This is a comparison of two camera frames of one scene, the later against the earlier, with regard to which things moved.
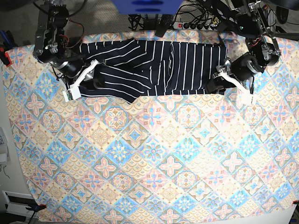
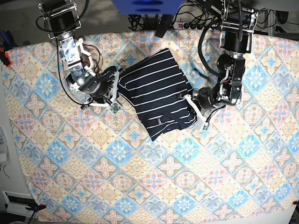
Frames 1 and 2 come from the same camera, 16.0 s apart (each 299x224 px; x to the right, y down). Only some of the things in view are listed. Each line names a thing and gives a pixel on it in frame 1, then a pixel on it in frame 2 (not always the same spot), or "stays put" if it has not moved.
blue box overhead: x=147 y=7 stays put
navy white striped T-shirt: x=132 y=68 to x=153 y=83
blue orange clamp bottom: x=36 y=208 stays put
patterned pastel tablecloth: x=201 y=159 stays put
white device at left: x=4 y=156 stays put
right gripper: x=218 y=84 to x=193 y=104
